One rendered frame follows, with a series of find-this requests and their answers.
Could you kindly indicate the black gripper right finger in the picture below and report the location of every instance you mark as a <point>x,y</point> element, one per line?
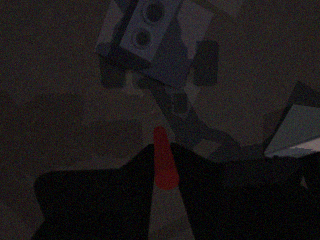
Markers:
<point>206,186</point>

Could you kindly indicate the red peg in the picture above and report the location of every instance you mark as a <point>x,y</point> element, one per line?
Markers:
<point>166,175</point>

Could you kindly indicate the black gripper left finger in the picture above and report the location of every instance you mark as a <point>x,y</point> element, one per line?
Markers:
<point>127,189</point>

